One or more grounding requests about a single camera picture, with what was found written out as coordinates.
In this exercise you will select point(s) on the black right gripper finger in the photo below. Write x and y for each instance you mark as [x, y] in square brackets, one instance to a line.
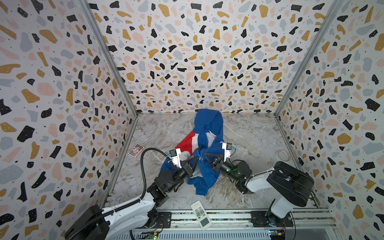
[211, 157]
[213, 165]

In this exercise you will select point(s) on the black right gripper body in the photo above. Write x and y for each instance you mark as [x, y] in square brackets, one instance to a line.
[218, 163]

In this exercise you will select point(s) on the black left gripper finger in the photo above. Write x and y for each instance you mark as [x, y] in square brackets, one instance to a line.
[194, 163]
[186, 165]

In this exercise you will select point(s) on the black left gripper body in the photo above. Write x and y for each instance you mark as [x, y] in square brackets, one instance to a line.
[178, 175]

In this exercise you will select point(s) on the blue red white jacket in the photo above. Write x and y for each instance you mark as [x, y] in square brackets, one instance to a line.
[206, 137]

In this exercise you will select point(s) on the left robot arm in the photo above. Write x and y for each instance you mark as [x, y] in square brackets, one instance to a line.
[111, 222]

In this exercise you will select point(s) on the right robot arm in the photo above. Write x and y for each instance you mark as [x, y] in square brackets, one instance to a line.
[295, 188]

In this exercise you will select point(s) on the white remote control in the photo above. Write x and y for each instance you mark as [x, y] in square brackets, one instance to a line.
[201, 215]

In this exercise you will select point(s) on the small playing card box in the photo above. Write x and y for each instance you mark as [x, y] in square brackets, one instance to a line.
[136, 150]

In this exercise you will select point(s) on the clear tape roll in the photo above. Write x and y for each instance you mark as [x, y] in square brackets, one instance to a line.
[283, 156]

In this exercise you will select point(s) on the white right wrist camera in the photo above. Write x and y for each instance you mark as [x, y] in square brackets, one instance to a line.
[228, 150]

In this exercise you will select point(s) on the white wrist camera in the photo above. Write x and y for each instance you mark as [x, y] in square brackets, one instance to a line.
[174, 158]
[228, 150]

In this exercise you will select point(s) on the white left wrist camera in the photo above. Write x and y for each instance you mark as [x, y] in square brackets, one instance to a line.
[174, 158]

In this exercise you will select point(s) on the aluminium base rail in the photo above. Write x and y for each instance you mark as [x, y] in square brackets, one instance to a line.
[299, 224]

